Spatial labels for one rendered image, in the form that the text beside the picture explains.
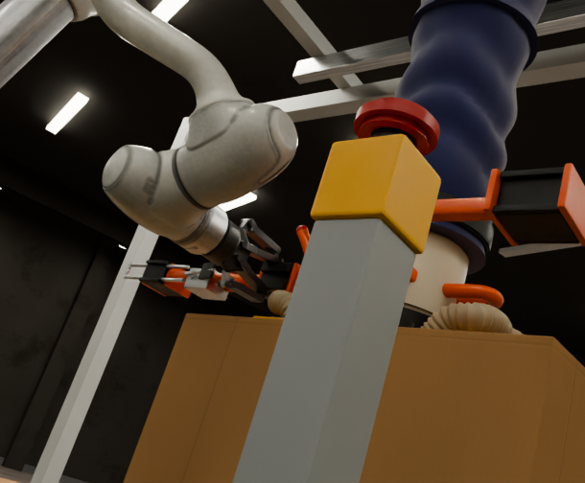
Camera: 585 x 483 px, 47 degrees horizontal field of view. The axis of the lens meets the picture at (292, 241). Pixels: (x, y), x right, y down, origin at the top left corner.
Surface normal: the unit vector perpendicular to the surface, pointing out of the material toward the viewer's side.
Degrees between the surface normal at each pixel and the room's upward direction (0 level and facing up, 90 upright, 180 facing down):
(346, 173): 90
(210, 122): 104
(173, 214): 153
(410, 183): 90
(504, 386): 90
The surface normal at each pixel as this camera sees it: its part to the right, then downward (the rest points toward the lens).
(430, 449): -0.62, -0.46
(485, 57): 0.38, -0.42
